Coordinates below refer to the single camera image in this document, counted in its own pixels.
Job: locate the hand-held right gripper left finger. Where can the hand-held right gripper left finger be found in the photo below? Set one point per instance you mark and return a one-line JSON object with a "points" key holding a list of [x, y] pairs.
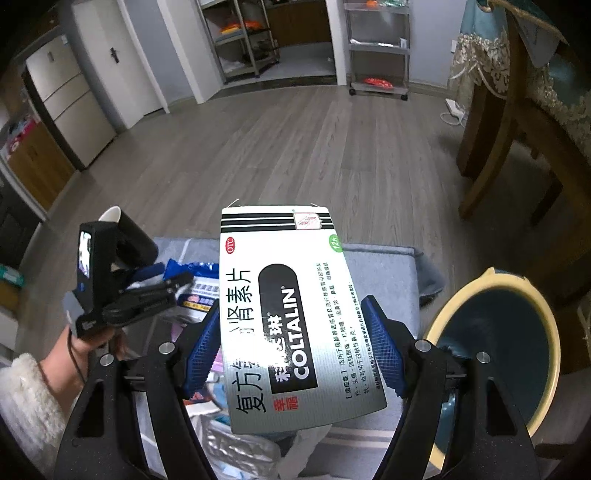
{"points": [[201, 350]]}

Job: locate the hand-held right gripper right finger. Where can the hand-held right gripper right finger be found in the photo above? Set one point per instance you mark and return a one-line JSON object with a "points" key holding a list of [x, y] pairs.
{"points": [[383, 346]]}

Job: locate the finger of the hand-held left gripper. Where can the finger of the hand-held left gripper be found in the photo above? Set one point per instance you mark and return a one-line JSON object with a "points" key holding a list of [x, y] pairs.
{"points": [[152, 295], [147, 271]]}

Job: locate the yellow-rimmed dark waste bin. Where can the yellow-rimmed dark waste bin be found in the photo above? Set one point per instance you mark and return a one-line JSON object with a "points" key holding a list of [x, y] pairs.
{"points": [[461, 286]]}

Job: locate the silver medicine box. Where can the silver medicine box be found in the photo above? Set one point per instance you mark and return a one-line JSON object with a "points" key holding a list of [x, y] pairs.
{"points": [[295, 277]]}

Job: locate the person's left hand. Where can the person's left hand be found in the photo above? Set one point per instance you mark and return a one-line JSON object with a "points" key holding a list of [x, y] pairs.
{"points": [[55, 353]]}

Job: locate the black mug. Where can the black mug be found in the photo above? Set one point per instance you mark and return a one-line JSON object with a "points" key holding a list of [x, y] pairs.
{"points": [[138, 244]]}

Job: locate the grey checked mat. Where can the grey checked mat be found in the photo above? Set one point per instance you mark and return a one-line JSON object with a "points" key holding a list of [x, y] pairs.
{"points": [[378, 272]]}

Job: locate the green tissue pack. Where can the green tissue pack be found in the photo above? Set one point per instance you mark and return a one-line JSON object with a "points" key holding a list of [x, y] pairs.
{"points": [[10, 276]]}

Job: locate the silver blister pack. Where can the silver blister pack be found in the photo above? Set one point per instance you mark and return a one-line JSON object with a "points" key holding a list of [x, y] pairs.
{"points": [[240, 445]]}

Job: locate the wooden side cabinet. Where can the wooden side cabinet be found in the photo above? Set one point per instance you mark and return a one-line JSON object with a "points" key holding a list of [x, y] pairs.
{"points": [[41, 170]]}

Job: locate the white crumpled plastic bag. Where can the white crumpled plastic bag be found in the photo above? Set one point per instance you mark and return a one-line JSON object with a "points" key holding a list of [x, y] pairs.
{"points": [[309, 454]]}

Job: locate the beige refrigerator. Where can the beige refrigerator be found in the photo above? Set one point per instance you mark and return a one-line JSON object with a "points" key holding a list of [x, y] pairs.
{"points": [[69, 101]]}

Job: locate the white door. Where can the white door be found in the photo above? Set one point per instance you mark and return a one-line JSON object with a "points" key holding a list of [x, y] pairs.
{"points": [[124, 69]]}

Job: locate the wooden chair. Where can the wooden chair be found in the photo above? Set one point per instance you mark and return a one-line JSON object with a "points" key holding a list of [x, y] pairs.
{"points": [[489, 138]]}

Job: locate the metal shelf rack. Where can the metal shelf rack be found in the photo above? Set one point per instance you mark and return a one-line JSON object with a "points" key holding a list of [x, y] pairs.
{"points": [[240, 50]]}

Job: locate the white power strip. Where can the white power strip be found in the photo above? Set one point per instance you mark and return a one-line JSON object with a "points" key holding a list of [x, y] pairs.
{"points": [[456, 110]]}

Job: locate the orange tray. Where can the orange tray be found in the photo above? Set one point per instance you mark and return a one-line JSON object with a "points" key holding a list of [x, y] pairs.
{"points": [[238, 27]]}

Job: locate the orange packet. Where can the orange packet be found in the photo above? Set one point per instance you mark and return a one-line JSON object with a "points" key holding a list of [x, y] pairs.
{"points": [[377, 83]]}

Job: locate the brown kitchen cabinet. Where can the brown kitchen cabinet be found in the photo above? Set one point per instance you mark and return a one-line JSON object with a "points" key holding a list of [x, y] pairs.
{"points": [[300, 23]]}

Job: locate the white rolling cart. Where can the white rolling cart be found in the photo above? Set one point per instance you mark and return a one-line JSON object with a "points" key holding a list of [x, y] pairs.
{"points": [[378, 46]]}

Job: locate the lace-trimmed tablecloth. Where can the lace-trimmed tablecloth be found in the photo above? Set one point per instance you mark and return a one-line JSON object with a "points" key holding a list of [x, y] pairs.
{"points": [[480, 60]]}

